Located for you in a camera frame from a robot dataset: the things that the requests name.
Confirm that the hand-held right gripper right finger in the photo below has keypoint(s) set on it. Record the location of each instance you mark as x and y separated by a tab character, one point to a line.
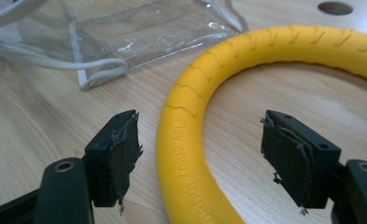
299	161

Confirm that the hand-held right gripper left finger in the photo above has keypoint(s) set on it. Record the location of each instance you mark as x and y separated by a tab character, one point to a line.
109	161

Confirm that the clear plastic bag white trim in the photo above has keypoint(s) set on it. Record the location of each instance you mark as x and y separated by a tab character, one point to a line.
115	34

